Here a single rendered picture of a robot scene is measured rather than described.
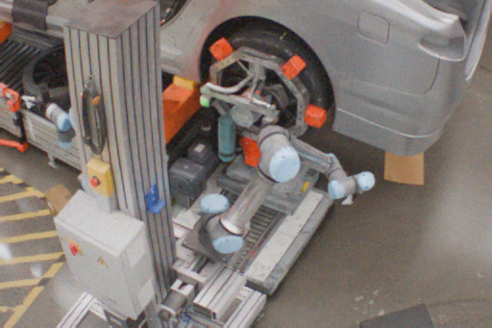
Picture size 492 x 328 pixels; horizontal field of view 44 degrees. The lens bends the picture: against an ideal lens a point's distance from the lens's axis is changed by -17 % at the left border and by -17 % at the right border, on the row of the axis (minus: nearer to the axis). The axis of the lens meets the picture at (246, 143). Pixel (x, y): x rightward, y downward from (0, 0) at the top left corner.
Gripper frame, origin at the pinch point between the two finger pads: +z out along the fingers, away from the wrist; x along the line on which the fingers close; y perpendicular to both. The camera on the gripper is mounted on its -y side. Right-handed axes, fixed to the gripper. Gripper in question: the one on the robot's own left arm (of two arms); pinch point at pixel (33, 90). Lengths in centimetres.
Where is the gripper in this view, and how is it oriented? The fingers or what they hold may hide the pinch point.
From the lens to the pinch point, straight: 334.6
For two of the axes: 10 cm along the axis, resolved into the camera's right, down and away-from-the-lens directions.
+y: -1.1, 8.0, 5.9
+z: -7.4, -4.6, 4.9
